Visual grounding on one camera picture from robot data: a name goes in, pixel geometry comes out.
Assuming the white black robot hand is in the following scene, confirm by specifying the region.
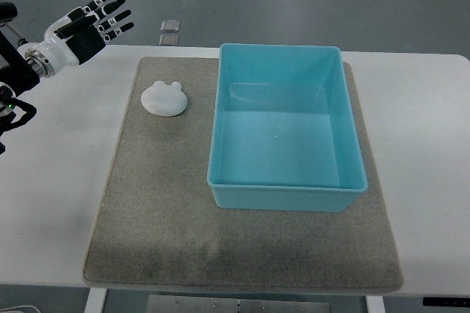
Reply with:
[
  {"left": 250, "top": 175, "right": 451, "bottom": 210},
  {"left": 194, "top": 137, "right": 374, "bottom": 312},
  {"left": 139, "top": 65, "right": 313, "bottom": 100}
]
[{"left": 34, "top": 0, "right": 134, "bottom": 67}]

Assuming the white plush toy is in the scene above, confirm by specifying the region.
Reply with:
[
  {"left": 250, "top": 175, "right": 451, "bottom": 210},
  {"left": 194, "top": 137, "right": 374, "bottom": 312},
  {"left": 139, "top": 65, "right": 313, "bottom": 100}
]
[{"left": 140, "top": 81, "right": 188, "bottom": 117}]

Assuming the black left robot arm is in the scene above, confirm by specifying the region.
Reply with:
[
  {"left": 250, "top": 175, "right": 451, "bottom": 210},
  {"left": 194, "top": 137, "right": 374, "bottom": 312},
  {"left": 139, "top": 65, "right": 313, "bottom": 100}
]
[{"left": 1, "top": 0, "right": 134, "bottom": 134}]

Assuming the blue plastic box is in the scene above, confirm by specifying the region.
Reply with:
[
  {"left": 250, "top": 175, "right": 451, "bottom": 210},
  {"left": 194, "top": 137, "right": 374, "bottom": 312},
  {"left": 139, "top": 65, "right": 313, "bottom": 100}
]
[{"left": 207, "top": 43, "right": 368, "bottom": 212}]

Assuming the upper floor socket plate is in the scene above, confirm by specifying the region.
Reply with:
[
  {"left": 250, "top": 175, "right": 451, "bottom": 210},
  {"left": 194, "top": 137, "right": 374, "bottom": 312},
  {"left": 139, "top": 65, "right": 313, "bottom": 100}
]
[{"left": 160, "top": 20, "right": 181, "bottom": 32}]

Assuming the floor socket plate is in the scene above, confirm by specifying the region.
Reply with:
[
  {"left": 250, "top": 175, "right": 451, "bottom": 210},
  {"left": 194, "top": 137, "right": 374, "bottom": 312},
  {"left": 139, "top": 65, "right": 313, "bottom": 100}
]
[
  {"left": 159, "top": 35, "right": 179, "bottom": 46},
  {"left": 160, "top": 20, "right": 181, "bottom": 32}
]

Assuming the lower floor socket plate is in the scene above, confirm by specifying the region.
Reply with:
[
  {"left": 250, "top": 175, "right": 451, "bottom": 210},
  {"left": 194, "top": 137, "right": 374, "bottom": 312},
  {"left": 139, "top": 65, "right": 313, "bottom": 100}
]
[{"left": 159, "top": 35, "right": 179, "bottom": 46}]

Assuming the grey felt mat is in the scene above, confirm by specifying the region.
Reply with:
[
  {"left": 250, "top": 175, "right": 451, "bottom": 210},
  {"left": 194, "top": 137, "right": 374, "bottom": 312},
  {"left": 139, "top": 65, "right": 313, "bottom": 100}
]
[{"left": 83, "top": 57, "right": 403, "bottom": 294}]

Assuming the black table control panel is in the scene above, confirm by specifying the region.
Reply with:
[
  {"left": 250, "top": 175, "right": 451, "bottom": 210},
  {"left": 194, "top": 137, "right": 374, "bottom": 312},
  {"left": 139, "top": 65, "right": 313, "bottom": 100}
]
[{"left": 422, "top": 297, "right": 470, "bottom": 308}]

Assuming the metal table frame plate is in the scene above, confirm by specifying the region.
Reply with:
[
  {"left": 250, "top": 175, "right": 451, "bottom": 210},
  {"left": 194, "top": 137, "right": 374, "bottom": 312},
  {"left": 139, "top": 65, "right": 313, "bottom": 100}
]
[{"left": 146, "top": 295, "right": 331, "bottom": 313}]

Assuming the white cable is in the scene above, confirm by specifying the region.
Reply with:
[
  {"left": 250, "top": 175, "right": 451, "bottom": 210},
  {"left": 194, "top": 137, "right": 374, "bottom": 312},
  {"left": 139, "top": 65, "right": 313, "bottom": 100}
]
[{"left": 0, "top": 303, "right": 41, "bottom": 313}]

